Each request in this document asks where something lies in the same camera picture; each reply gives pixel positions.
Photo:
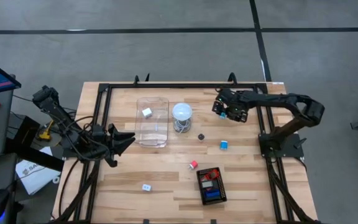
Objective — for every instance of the black table edge bracket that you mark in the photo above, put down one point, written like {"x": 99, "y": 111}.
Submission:
{"x": 146, "y": 221}
{"x": 213, "y": 221}

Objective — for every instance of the yellow tool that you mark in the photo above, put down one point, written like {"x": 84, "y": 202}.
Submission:
{"x": 45, "y": 134}

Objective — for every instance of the black floor beam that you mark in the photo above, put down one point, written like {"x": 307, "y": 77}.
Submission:
{"x": 36, "y": 157}

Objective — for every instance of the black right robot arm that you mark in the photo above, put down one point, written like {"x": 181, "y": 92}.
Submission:
{"x": 275, "y": 99}

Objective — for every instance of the blue rectangular item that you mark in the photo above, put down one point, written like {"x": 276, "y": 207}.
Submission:
{"x": 213, "y": 194}

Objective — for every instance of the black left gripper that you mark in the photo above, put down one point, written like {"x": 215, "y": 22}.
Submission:
{"x": 109, "y": 146}

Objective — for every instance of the black aluminium rig frame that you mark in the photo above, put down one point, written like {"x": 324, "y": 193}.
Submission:
{"x": 182, "y": 85}

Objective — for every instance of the white printed bag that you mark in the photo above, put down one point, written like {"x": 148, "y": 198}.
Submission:
{"x": 33, "y": 177}

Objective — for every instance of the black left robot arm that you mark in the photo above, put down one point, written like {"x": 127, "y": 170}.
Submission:
{"x": 53, "y": 107}

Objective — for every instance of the clear plastic bin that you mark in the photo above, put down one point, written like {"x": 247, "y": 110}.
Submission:
{"x": 141, "y": 137}

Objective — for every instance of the red rectangular item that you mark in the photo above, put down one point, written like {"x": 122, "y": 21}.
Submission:
{"x": 213, "y": 175}

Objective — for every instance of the black perforated basket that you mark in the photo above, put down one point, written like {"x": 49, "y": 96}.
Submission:
{"x": 215, "y": 202}

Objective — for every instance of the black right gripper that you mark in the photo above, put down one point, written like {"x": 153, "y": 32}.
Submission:
{"x": 233, "y": 104}

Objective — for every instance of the small round black item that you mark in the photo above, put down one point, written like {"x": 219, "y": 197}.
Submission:
{"x": 201, "y": 137}

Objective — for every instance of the black floor box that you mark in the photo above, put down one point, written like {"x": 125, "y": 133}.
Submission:
{"x": 23, "y": 127}

